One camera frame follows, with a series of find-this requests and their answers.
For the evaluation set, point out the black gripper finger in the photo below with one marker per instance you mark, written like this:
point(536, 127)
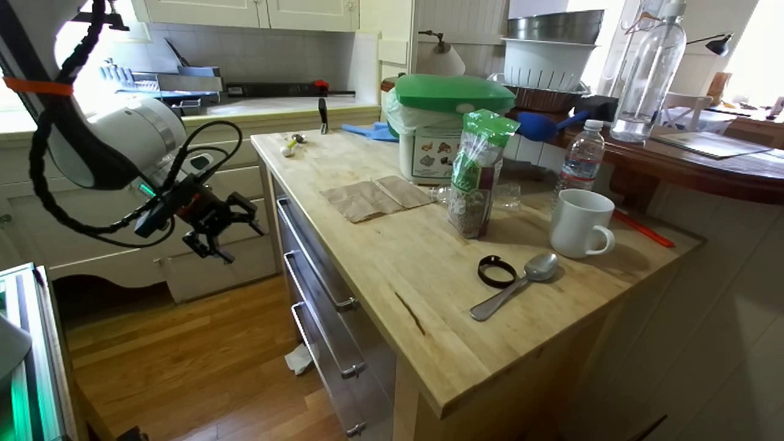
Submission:
point(239, 207)
point(212, 242)

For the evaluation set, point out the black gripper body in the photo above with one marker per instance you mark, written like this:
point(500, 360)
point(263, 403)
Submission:
point(191, 209)

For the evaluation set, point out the stainless steel drawer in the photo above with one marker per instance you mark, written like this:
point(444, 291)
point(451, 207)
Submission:
point(329, 381)
point(308, 250)
point(319, 318)

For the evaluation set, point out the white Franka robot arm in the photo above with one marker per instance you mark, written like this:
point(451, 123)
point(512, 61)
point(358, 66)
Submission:
point(123, 137)

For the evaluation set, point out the white base cabinets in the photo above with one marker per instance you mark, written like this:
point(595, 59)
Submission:
point(228, 278)

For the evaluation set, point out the beige cloth mat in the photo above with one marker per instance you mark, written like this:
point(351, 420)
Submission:
point(358, 201)

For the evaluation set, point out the long black tool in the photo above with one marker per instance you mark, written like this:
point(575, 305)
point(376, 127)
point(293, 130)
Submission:
point(270, 88)

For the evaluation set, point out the stack of boxes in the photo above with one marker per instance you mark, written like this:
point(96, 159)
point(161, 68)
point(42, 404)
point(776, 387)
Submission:
point(162, 77)

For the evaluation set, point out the crumpled white paper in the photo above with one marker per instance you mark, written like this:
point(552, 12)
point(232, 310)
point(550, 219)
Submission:
point(297, 357)

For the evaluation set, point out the blue checked cloth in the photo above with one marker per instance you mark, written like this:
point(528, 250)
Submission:
point(372, 130)

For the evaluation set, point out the brown paper napkin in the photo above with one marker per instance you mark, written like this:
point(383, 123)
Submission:
point(405, 192)

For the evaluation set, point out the wooden kitchen island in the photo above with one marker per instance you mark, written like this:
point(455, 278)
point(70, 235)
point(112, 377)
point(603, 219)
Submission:
point(425, 269)

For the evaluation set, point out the black tripod rod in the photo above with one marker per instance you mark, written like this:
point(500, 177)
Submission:
point(114, 22)

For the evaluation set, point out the green lit robot stand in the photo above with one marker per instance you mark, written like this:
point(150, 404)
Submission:
point(32, 357)

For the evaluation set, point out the white bin with green lid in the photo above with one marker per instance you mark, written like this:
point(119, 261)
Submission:
point(443, 130)

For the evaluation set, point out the green food bag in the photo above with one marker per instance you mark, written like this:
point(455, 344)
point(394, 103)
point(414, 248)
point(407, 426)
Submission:
point(479, 175)

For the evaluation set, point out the white shade lamp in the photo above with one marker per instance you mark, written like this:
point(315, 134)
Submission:
point(443, 59)

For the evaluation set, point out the metal spoon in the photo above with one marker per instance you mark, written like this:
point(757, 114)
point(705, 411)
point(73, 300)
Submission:
point(539, 268)

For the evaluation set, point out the blue round kitchen utensil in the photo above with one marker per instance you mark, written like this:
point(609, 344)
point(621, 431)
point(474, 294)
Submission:
point(539, 126)

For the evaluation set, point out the white colander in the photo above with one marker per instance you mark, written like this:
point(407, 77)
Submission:
point(547, 65)

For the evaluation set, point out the white mug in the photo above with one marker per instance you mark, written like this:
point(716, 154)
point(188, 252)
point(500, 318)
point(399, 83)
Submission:
point(580, 220)

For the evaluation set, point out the small plastic water bottle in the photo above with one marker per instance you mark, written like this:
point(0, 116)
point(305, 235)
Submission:
point(585, 159)

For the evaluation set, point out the steel mixing bowl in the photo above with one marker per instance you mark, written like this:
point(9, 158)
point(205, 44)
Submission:
point(555, 25)

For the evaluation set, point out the red pencil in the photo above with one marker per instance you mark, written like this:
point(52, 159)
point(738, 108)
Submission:
point(646, 230)

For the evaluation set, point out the large clear bottle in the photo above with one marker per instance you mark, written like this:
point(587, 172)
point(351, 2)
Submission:
point(650, 73)

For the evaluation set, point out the flat paper tray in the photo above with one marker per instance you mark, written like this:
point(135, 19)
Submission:
point(707, 144)

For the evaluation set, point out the brown wooden counter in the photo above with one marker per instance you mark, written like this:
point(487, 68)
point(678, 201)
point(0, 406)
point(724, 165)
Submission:
point(719, 175)

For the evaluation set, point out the black desk lamp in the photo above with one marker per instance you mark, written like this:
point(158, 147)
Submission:
point(711, 43)

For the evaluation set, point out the white wall cabinets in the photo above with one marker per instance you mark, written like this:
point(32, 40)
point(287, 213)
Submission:
point(245, 12)

